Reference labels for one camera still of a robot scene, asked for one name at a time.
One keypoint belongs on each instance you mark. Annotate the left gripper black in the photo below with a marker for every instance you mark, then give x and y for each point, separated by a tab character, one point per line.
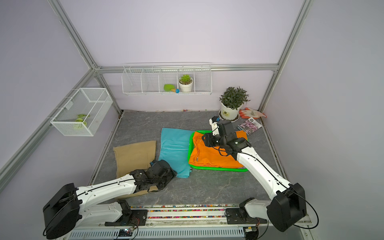
170	174

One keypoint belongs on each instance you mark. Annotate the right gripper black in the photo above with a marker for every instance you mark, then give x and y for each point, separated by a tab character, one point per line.
208	140

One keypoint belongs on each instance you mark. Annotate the green plastic basket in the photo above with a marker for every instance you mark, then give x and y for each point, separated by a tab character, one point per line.
210	168

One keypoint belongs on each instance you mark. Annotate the teal pants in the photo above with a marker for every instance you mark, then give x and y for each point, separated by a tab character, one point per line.
174	150

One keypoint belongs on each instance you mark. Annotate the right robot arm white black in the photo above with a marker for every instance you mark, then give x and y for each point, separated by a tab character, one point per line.
287	204

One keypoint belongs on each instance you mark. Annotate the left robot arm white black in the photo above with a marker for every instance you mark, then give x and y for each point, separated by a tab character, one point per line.
71	207

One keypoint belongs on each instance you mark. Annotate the khaki folded pants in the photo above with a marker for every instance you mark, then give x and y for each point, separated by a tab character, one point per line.
135	156

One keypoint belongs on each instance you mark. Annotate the green item in side basket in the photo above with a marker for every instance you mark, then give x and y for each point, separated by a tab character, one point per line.
80	122

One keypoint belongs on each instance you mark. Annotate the purple flower seed packet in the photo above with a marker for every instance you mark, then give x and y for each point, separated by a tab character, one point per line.
250	126

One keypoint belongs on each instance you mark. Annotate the orange white work gloves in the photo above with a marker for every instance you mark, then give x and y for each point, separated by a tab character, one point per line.
251	113

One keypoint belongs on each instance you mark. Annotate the large potted green plant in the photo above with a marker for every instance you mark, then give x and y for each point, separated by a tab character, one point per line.
231	102

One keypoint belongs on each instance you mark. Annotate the small potted succulent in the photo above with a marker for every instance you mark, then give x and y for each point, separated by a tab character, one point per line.
186	83

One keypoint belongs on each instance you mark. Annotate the green toy in shelf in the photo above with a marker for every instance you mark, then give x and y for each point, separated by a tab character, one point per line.
171	88

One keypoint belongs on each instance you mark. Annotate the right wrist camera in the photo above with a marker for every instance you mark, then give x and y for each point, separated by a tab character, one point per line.
214	125

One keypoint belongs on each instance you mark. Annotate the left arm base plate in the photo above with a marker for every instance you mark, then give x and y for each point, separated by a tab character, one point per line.
130	218

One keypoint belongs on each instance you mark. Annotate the aluminium rail frame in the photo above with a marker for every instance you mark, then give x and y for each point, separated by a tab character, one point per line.
171	222

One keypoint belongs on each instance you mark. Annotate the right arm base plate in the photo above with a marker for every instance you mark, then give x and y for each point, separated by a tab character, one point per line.
237	216

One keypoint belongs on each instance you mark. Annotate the white wire side basket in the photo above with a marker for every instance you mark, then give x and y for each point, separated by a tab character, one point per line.
95	102

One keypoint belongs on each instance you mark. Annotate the white wire wall shelf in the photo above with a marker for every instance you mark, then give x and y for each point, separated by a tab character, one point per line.
150	78

